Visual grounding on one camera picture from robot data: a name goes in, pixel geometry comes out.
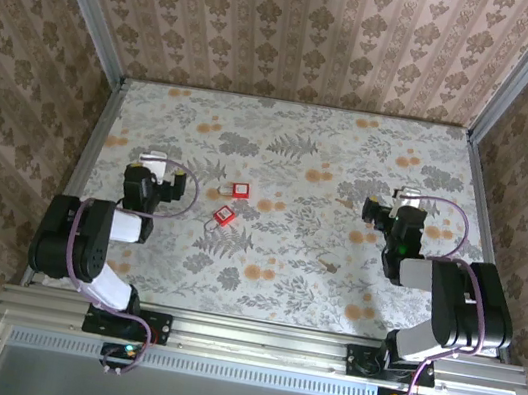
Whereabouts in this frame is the red padlock with steel shackle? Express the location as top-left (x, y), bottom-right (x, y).
top-left (217, 178), bottom-right (253, 202)
top-left (205, 202), bottom-right (238, 235)

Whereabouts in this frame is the brass key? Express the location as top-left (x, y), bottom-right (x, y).
top-left (315, 258), bottom-right (341, 276)

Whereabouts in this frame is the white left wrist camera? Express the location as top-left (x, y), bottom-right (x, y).
top-left (136, 149), bottom-right (172, 187)

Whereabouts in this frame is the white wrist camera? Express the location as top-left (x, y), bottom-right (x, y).
top-left (136, 149), bottom-right (172, 187)
top-left (390, 183), bottom-right (425, 212)

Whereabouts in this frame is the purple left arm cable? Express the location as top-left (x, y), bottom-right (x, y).
top-left (46, 144), bottom-right (205, 385)

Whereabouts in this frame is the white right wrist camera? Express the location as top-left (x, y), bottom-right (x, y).
top-left (390, 183), bottom-right (425, 212)

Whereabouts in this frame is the aluminium table side rail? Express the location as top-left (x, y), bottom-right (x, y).
top-left (430, 129), bottom-right (528, 365)
top-left (18, 65), bottom-right (131, 297)

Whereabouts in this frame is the aluminium table end rail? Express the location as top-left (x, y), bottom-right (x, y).
top-left (120, 70), bottom-right (474, 139)

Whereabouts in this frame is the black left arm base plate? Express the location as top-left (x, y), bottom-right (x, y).
top-left (80, 299), bottom-right (174, 348)

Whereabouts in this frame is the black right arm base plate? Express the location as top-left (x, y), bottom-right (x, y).
top-left (340, 341), bottom-right (441, 390)

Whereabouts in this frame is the slotted grey cable duct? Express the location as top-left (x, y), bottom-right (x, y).
top-left (3, 324), bottom-right (383, 395)

